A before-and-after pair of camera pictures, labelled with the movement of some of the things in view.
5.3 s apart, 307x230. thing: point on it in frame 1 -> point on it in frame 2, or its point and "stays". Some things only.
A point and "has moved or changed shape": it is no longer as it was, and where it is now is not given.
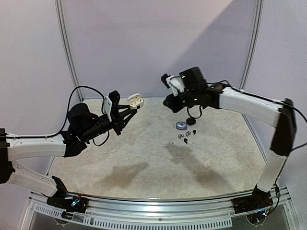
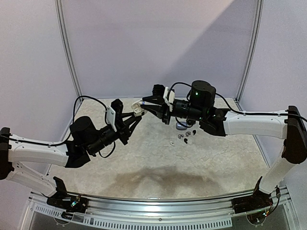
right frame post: [254, 43] stays
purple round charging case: [181, 125] stays
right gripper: [179, 99] -> [165, 110]
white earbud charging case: [135, 100] has moved or changed shape
